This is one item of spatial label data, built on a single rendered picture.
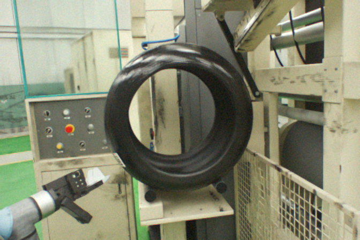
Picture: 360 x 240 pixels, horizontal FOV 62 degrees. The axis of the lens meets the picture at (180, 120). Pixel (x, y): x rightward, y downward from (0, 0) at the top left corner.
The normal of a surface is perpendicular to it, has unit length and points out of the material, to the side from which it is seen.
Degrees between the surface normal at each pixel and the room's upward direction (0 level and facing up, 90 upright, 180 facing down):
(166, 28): 90
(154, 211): 90
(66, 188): 70
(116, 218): 90
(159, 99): 90
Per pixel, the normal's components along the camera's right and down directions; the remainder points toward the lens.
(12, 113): 0.51, 0.09
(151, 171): 0.05, 0.29
